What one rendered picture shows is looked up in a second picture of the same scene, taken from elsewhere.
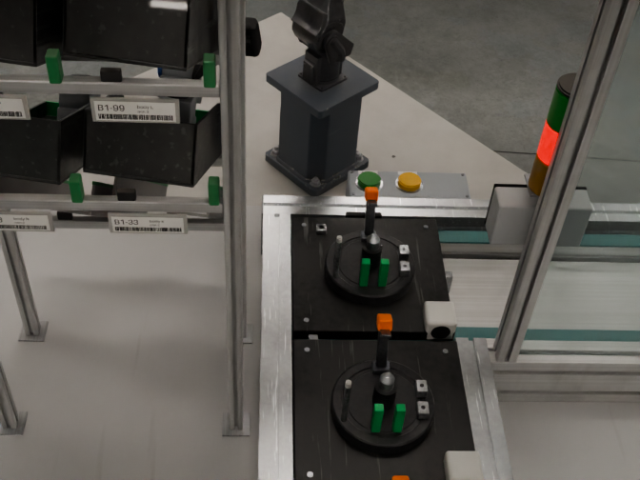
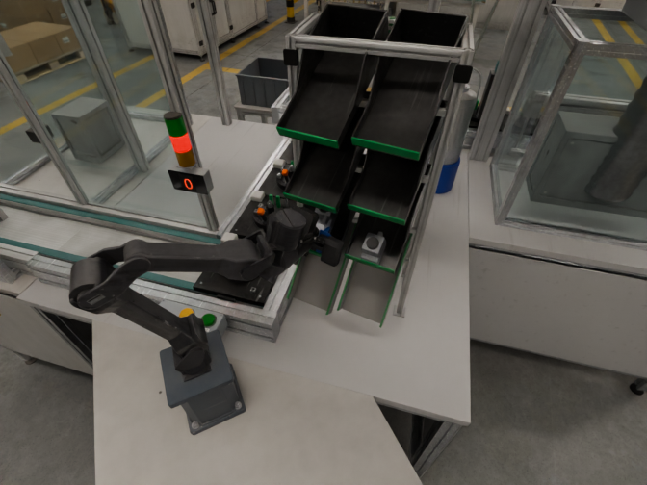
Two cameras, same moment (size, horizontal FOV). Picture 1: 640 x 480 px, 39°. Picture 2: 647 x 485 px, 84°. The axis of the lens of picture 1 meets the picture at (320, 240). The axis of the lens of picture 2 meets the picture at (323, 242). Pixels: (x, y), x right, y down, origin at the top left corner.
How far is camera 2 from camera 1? 1.67 m
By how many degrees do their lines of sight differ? 88
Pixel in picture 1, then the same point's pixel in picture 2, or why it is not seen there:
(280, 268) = (281, 279)
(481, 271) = (187, 276)
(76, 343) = not seen: hidden behind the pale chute
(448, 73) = not seen: outside the picture
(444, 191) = (172, 306)
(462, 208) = (171, 295)
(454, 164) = (128, 374)
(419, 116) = (109, 433)
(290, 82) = (219, 363)
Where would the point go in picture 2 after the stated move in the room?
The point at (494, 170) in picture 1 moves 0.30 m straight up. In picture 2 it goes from (109, 363) to (55, 304)
